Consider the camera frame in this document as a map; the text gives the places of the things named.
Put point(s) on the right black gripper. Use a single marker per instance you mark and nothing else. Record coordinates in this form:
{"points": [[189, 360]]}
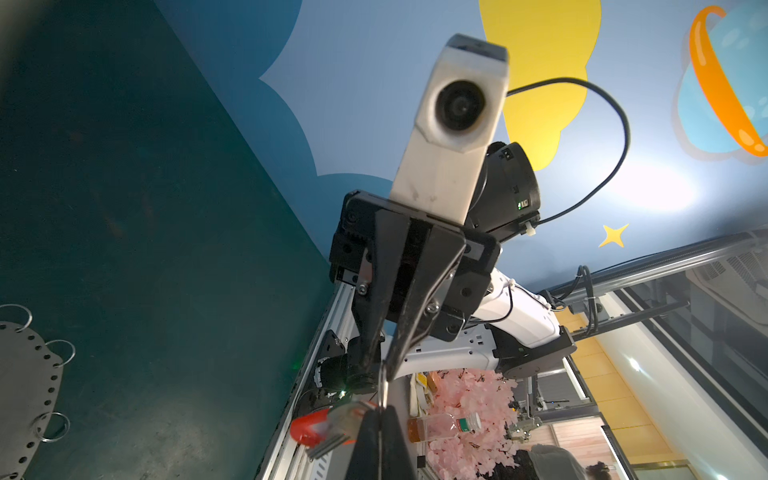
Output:
{"points": [[427, 274]]}

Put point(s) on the aluminium front rail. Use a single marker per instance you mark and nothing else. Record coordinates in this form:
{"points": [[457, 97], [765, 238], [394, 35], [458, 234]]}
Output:
{"points": [[284, 457]]}

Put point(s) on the grey metal keyring plate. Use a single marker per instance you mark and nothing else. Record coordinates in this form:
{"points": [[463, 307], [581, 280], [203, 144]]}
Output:
{"points": [[32, 370]]}

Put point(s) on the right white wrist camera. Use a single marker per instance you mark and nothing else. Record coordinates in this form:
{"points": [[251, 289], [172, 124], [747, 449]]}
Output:
{"points": [[455, 123]]}

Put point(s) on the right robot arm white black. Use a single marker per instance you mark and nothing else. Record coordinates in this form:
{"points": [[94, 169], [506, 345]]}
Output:
{"points": [[514, 332]]}

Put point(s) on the pink artificial blossom tree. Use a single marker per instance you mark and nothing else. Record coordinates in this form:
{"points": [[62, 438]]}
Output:
{"points": [[481, 402]]}

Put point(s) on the aluminium right frame post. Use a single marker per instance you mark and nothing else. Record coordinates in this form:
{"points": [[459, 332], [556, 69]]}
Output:
{"points": [[661, 264]]}

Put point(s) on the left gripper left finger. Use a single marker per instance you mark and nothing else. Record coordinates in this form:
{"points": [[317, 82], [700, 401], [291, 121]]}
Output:
{"points": [[365, 462]]}

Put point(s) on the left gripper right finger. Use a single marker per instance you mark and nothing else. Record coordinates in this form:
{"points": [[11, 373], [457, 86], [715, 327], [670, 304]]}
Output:
{"points": [[395, 461]]}

